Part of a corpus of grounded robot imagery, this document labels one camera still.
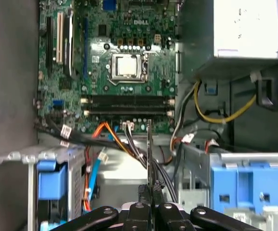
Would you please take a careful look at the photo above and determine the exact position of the light blue wire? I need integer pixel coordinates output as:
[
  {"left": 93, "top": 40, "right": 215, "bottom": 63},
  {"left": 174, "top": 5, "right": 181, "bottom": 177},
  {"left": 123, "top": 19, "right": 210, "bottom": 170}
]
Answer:
[{"left": 89, "top": 147, "right": 104, "bottom": 210}]

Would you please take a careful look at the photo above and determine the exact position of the black RAM slot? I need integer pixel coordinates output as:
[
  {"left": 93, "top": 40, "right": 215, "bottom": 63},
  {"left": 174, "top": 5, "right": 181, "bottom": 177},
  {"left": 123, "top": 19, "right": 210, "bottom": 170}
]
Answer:
[
  {"left": 83, "top": 106, "right": 176, "bottom": 117},
  {"left": 80, "top": 95, "right": 176, "bottom": 107}
]

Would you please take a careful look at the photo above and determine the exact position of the silver CPU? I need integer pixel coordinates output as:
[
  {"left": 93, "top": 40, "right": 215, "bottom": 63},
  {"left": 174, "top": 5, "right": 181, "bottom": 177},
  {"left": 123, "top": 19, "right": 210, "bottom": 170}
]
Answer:
[{"left": 116, "top": 55, "right": 138, "bottom": 77}]

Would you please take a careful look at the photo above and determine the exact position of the black expansion slot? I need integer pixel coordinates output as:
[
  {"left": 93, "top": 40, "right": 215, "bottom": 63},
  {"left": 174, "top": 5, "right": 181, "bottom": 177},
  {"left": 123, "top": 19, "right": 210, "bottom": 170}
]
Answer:
[{"left": 45, "top": 16, "right": 54, "bottom": 76}]

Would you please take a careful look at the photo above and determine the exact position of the yellow wire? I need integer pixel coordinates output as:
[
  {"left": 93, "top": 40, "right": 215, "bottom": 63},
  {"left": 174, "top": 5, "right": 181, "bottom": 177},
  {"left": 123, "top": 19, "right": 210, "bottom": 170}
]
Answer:
[{"left": 193, "top": 80, "right": 258, "bottom": 124}]

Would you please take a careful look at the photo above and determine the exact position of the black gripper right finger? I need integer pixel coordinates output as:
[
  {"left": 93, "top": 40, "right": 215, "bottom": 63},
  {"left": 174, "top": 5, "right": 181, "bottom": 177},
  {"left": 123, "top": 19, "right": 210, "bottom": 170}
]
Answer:
[{"left": 153, "top": 181, "right": 257, "bottom": 231}]

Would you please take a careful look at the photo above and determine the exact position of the green motherboard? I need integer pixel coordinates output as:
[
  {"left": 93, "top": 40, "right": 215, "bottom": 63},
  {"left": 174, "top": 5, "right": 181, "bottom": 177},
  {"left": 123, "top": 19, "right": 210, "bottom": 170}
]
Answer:
[{"left": 37, "top": 0, "right": 178, "bottom": 136}]

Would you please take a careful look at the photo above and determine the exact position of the RAM stick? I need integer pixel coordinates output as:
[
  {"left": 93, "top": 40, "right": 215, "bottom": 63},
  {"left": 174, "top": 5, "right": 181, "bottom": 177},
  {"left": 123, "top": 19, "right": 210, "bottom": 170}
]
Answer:
[{"left": 146, "top": 119, "right": 157, "bottom": 207}]

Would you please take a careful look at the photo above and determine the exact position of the metal disk bay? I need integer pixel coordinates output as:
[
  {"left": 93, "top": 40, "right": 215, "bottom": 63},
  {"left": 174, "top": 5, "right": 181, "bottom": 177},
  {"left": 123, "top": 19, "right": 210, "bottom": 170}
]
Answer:
[
  {"left": 0, "top": 146, "right": 86, "bottom": 231},
  {"left": 177, "top": 151, "right": 278, "bottom": 231}
]

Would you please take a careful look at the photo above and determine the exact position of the beige expansion slot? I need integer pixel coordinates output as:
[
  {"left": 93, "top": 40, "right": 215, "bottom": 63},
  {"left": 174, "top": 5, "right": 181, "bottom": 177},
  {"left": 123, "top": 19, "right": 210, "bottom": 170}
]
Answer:
[{"left": 56, "top": 11, "right": 65, "bottom": 64}]

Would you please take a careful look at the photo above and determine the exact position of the orange wire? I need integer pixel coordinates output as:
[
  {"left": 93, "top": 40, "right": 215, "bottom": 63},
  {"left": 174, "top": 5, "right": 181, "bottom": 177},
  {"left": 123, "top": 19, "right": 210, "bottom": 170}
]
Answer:
[{"left": 91, "top": 121, "right": 135, "bottom": 155}]

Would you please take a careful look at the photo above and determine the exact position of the grey power supply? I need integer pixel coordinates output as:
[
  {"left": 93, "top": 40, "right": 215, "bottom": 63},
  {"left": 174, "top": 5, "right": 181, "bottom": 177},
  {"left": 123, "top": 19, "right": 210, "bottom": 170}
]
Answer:
[{"left": 177, "top": 0, "right": 278, "bottom": 80}]

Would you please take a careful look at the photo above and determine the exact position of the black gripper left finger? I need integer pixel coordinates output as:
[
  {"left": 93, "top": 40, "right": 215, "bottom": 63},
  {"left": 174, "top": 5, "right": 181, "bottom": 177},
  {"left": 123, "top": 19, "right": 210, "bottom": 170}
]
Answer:
[{"left": 67, "top": 184, "right": 152, "bottom": 231}]

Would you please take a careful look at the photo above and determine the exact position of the black PC case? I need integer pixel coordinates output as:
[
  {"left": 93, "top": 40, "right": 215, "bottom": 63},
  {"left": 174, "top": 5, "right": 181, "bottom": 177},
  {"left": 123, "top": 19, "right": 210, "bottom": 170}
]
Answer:
[{"left": 0, "top": 0, "right": 278, "bottom": 231}]

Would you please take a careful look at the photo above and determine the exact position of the metal socket cover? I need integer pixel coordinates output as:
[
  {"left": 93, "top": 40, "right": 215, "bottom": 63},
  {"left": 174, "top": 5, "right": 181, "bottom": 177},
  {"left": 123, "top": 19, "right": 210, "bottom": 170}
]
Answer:
[{"left": 110, "top": 53, "right": 149, "bottom": 81}]

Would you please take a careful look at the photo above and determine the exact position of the blue expansion slot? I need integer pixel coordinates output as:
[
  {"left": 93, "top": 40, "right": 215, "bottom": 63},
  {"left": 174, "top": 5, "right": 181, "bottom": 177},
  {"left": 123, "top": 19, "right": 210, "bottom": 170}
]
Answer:
[{"left": 82, "top": 17, "right": 89, "bottom": 76}]

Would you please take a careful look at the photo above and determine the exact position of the black wire bundle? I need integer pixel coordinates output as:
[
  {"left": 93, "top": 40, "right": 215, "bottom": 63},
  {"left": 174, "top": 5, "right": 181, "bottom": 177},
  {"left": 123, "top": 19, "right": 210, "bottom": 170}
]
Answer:
[{"left": 34, "top": 115, "right": 178, "bottom": 203}]

